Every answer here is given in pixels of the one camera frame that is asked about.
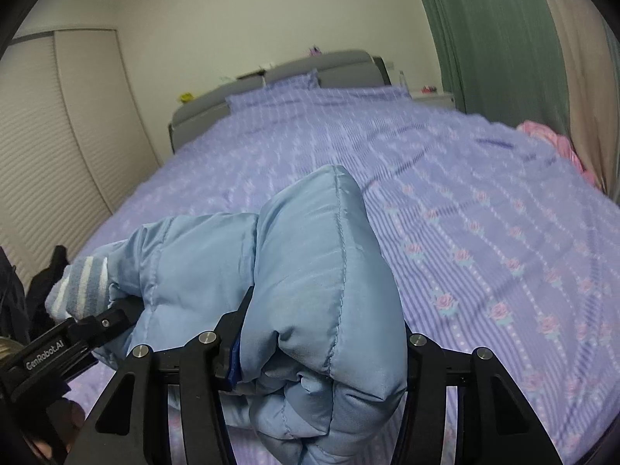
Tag light blue padded pants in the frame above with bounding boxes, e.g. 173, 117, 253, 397
45, 165, 408, 465

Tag beige curtain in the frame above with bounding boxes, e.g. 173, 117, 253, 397
528, 0, 620, 189

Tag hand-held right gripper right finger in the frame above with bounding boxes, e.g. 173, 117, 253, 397
387, 320, 555, 465

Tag white nightstand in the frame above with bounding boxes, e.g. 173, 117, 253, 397
412, 91, 456, 110

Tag grey bed headboard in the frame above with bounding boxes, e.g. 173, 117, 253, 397
169, 49, 388, 153

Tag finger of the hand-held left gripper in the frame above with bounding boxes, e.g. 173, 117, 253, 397
68, 298, 146, 350

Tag pink cloth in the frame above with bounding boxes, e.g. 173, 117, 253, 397
516, 121, 599, 185

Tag bed with purple floral cover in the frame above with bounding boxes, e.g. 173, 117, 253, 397
68, 84, 620, 465

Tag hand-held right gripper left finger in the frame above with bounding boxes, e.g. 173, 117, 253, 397
63, 285, 255, 465

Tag purple floral pillow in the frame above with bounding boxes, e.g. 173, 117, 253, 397
315, 84, 412, 103
227, 70, 320, 107

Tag green curtain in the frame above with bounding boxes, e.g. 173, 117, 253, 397
404, 0, 572, 136

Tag black folded garment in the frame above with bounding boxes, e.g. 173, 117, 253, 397
24, 245, 71, 323

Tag white louvered wardrobe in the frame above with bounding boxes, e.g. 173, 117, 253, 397
0, 29, 160, 282

